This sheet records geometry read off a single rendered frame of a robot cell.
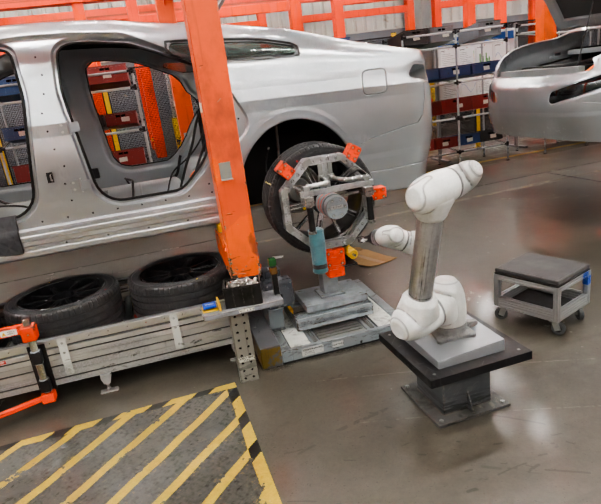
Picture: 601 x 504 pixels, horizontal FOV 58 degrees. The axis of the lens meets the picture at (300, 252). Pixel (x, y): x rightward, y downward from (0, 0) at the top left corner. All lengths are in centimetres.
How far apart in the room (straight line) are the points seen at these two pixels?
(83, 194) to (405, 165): 207
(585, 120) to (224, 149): 308
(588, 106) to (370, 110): 196
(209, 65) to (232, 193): 65
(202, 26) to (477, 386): 214
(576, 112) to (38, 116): 390
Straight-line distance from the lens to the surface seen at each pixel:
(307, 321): 332
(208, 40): 287
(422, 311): 230
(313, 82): 351
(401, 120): 374
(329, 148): 317
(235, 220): 294
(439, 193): 202
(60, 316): 329
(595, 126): 496
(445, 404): 262
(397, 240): 253
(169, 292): 323
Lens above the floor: 155
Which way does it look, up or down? 18 degrees down
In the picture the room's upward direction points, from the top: 8 degrees counter-clockwise
